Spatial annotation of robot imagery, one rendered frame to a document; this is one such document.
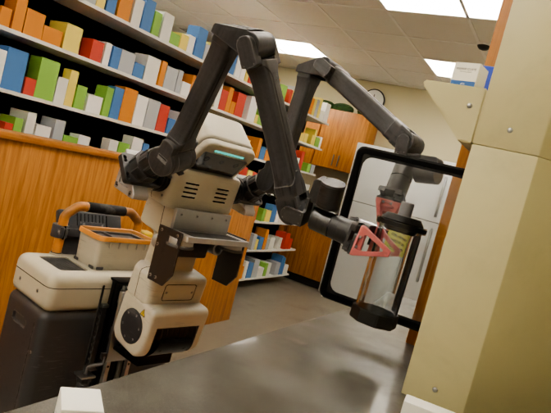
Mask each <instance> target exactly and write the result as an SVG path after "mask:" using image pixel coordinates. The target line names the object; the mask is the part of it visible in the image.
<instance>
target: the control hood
mask: <svg viewBox="0 0 551 413"><path fill-rule="evenodd" d="M424 87H425V88H426V90H427V92H428V94H429V95H430V97H431V98H432V100H433V101H434V103H435V105H436V106H437V107H438V109H439V111H440V113H441V114H442V116H443V118H444V119H445V121H446V122H447V124H448V125H449V128H450V129H451V130H452V131H453V134H454V135H455V137H456V138H457V140H458V141H459V142H460V143H461V144H462V145H463V146H464V147H465V148H466V149H467V150H468V151H471V145H472V144H473V139H474V137H475V133H476V128H477V126H478V122H479V119H480V114H481V111H482V108H483V105H484V102H485V97H486V94H487V89H486V88H477V87H472V86H466V85H460V84H451V83H445V82H439V81H434V80H428V79H427V80H426V81H424Z"/></svg>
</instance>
